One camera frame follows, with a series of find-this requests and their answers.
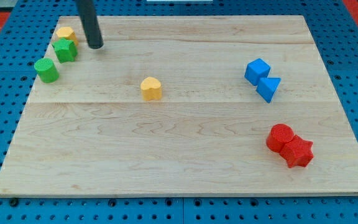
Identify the light wooden board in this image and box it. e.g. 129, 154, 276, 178
0, 16, 358, 198

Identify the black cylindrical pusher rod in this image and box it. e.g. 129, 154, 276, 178
75, 0, 104, 49

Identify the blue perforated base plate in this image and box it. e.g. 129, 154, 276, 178
0, 1, 358, 223

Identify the green star block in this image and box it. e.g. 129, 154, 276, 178
52, 38, 78, 63

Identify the blue triangle block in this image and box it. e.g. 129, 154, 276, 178
256, 77, 281, 103

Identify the green cylinder block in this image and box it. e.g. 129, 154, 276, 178
34, 58, 59, 83

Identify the yellow heart block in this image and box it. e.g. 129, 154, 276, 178
140, 77, 162, 101

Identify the blue cube block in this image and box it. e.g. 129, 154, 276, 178
244, 58, 271, 86

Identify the yellow hexagon block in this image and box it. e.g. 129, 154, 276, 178
56, 26, 78, 46

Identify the red cylinder block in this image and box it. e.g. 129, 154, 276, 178
266, 123, 295, 153

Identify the red star block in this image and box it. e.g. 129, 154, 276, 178
279, 135, 314, 168

